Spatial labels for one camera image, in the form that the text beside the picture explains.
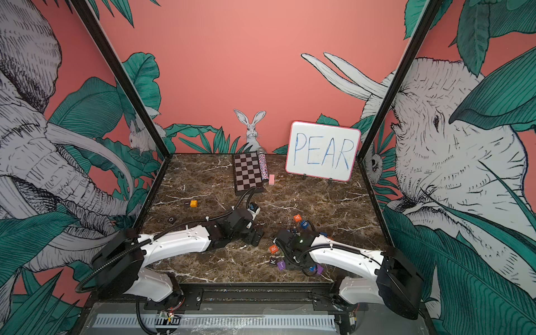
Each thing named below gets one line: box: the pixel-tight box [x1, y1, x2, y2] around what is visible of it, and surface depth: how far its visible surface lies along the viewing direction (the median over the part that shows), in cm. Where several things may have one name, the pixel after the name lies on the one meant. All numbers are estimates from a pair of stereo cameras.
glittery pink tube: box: [256, 147, 270, 185], surface depth 113 cm
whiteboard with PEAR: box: [284, 120, 362, 183], surface depth 106 cm
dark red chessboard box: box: [231, 151, 265, 197], surface depth 112 cm
